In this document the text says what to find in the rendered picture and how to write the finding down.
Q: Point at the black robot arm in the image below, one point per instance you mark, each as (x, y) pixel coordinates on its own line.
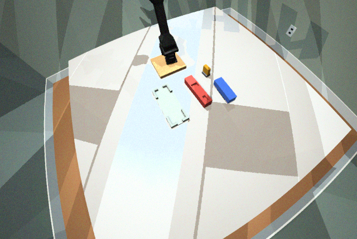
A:
(167, 45)

